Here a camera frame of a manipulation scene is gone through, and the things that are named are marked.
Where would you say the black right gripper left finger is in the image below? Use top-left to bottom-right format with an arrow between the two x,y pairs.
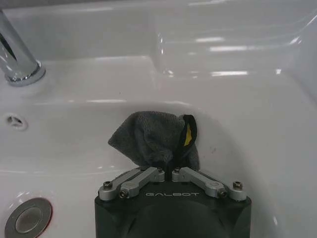
98,161 -> 168,200

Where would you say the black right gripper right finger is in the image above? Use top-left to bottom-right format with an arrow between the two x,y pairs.
170,166 -> 248,201

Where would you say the grey towel with black loop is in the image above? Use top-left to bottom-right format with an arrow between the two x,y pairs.
107,111 -> 201,172

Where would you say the white ceramic washbasin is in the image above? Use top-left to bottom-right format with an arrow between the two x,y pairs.
0,0 -> 317,238

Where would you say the silver round drain plug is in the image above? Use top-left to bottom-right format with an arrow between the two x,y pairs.
4,197 -> 53,238

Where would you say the round overflow hole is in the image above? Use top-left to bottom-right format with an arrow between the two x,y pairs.
5,113 -> 27,130

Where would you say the chrome faucet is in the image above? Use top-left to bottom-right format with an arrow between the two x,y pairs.
0,9 -> 47,87

